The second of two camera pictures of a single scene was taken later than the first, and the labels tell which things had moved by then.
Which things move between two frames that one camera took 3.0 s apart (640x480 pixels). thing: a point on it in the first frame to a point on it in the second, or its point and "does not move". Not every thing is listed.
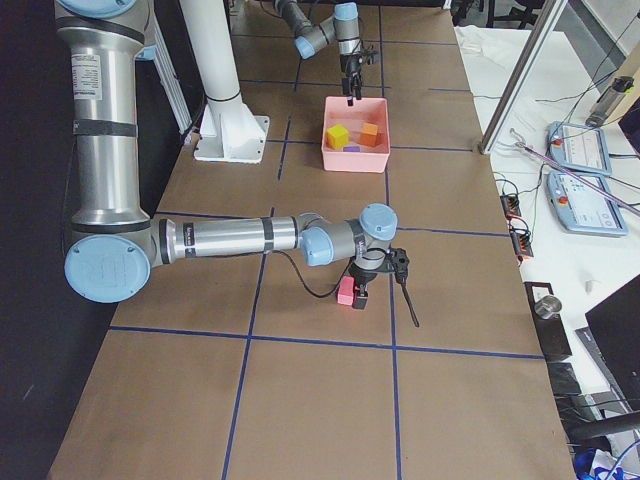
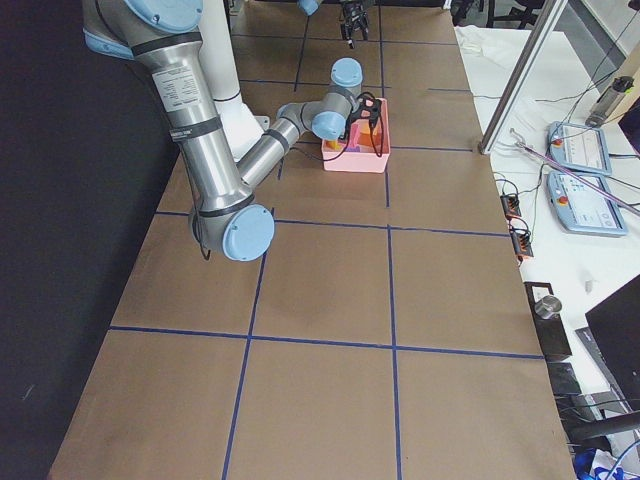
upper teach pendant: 579,148 does not move
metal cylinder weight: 547,306 does not move
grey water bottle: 609,100 does not move
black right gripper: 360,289 to 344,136
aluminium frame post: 549,16 does not move
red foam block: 345,290 to 354,135
